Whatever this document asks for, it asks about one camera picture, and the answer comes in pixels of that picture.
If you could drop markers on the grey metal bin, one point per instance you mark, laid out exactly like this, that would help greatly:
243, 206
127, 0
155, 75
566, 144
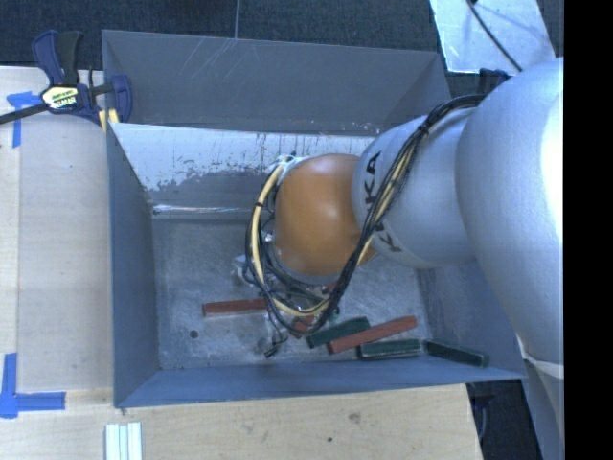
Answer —
191, 257

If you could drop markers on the pale wood flat board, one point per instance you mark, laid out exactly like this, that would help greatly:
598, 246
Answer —
62, 257

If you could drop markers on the dark green flat block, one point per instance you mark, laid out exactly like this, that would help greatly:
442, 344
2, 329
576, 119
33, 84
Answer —
342, 331
457, 353
390, 349

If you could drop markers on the red-brown flat block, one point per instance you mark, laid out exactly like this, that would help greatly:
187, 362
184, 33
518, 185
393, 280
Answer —
373, 335
230, 306
301, 326

